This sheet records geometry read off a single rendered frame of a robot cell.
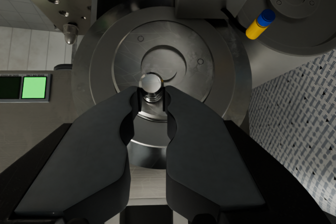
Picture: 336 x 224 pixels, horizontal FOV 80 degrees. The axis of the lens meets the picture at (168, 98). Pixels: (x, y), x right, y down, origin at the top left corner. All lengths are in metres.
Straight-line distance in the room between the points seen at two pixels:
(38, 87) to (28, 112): 0.06
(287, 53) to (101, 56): 0.15
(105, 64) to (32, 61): 2.82
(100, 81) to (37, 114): 0.41
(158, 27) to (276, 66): 0.12
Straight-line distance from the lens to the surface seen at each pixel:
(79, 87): 0.17
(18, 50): 3.08
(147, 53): 0.15
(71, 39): 0.57
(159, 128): 0.15
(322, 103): 0.28
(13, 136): 0.59
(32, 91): 0.58
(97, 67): 0.17
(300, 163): 0.32
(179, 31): 0.16
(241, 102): 0.17
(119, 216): 0.53
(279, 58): 0.21
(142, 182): 0.50
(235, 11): 0.18
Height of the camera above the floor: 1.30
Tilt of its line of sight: 10 degrees down
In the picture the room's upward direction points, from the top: 179 degrees clockwise
